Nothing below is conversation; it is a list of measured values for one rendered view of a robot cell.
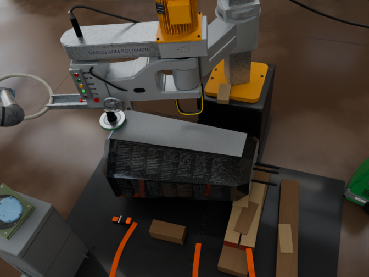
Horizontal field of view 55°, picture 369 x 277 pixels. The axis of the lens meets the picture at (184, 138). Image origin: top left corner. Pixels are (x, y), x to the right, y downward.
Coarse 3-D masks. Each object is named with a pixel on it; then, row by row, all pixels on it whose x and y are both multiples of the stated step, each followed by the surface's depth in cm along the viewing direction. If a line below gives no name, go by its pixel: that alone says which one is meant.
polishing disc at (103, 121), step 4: (116, 112) 301; (120, 112) 300; (104, 116) 299; (120, 116) 297; (124, 116) 297; (100, 120) 297; (104, 120) 296; (116, 120) 295; (120, 120) 294; (124, 120) 295; (100, 124) 294; (104, 124) 293; (108, 124) 293; (112, 124) 292; (116, 124) 292; (120, 124) 292; (104, 128) 292; (108, 128) 290; (112, 128) 290
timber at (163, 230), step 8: (152, 224) 313; (160, 224) 312; (168, 224) 311; (176, 224) 310; (152, 232) 309; (160, 232) 307; (168, 232) 306; (176, 232) 306; (184, 232) 309; (168, 240) 313; (176, 240) 307
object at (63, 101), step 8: (56, 96) 286; (64, 96) 286; (72, 96) 285; (80, 96) 285; (48, 104) 279; (56, 104) 278; (64, 104) 278; (72, 104) 277; (80, 104) 276; (120, 104) 274
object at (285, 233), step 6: (282, 228) 300; (288, 228) 299; (282, 234) 296; (288, 234) 296; (282, 240) 293; (288, 240) 293; (282, 246) 290; (288, 246) 290; (282, 252) 287; (288, 252) 287
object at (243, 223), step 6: (246, 198) 307; (234, 204) 305; (240, 204) 305; (246, 204) 304; (252, 204) 304; (258, 204) 303; (246, 210) 301; (252, 210) 300; (240, 216) 298; (246, 216) 298; (252, 216) 297; (240, 222) 295; (246, 222) 294; (234, 228) 292; (240, 228) 292; (246, 228) 291; (246, 234) 288
